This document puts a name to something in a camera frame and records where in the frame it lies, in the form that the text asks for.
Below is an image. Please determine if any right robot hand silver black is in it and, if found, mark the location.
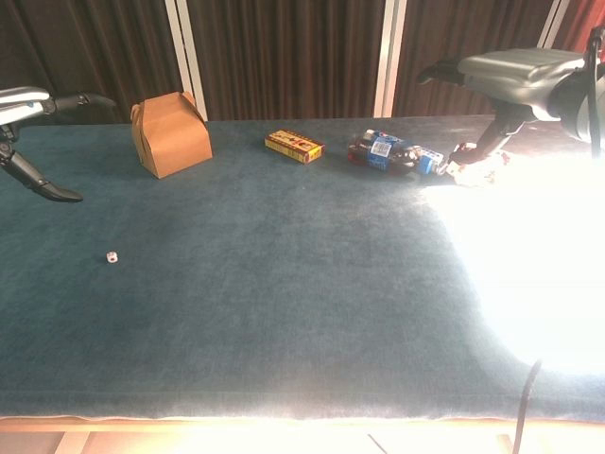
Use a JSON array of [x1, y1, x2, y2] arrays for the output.
[[418, 46, 588, 162]]

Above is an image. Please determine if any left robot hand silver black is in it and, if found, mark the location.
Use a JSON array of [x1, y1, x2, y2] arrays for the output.
[[0, 86, 117, 203]]

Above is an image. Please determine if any dark brown curtain panel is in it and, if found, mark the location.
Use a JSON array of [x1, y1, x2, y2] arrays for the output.
[[393, 0, 560, 118], [187, 0, 389, 122], [0, 0, 185, 125]]

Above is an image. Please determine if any red curtain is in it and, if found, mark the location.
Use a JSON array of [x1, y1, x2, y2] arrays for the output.
[[552, 0, 605, 54]]

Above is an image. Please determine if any crumpled white red snack wrapper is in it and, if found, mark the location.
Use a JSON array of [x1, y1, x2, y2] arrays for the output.
[[446, 140, 512, 190]]

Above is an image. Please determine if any brown paper gable box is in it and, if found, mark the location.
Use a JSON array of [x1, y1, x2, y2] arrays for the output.
[[130, 91, 214, 180]]

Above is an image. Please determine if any cola bottle blue label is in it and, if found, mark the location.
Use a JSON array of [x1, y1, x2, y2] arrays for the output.
[[348, 132, 444, 178]]

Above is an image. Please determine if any yellow red printed carton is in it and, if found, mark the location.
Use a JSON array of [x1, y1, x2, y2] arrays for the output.
[[264, 129, 327, 165]]

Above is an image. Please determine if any dark blue table cloth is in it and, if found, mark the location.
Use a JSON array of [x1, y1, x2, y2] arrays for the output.
[[0, 113, 605, 423]]

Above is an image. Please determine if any white frame post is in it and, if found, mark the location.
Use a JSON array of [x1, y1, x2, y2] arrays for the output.
[[535, 0, 572, 49], [372, 0, 408, 119], [164, 0, 210, 122]]

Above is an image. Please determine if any black cable of right hand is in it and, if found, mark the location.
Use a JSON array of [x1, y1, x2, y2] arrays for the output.
[[584, 26, 605, 160]]

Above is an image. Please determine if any black strap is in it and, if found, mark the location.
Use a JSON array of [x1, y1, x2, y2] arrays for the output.
[[513, 358, 544, 454]]

